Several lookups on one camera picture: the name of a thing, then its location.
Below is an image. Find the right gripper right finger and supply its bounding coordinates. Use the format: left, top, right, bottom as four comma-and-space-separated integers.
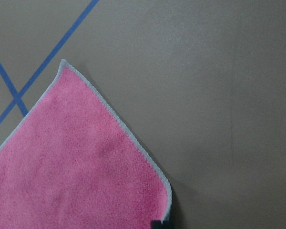
163, 220, 174, 229

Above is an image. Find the pink towel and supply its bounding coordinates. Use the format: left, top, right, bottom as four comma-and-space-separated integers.
0, 60, 172, 229

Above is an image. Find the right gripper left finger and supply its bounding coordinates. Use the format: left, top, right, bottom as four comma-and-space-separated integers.
150, 220, 163, 229

